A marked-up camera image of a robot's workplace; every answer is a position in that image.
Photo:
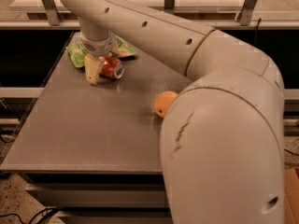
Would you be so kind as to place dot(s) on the orange fruit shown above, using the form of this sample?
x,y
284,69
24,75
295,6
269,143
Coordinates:
x,y
163,101

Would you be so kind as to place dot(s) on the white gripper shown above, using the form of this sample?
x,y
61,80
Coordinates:
x,y
97,48

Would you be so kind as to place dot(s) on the cardboard box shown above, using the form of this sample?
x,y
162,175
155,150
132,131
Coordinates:
x,y
291,196

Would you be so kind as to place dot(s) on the grey drawer cabinet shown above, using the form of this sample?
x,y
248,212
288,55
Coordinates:
x,y
102,198

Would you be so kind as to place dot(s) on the metal frame rail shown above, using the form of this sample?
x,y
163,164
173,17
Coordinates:
x,y
268,15

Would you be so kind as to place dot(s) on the green rice chip bag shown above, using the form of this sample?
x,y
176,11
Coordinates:
x,y
121,49

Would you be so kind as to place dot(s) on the red coke can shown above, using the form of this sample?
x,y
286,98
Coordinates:
x,y
112,67

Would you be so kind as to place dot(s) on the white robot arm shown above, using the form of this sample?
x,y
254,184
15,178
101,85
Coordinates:
x,y
222,138

